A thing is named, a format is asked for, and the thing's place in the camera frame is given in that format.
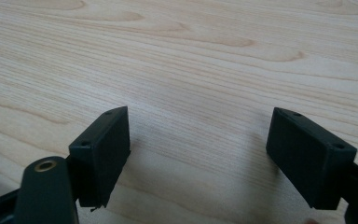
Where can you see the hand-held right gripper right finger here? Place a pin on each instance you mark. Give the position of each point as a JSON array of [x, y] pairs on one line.
[[307, 161]]

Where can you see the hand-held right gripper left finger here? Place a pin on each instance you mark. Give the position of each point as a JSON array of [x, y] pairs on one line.
[[102, 155]]

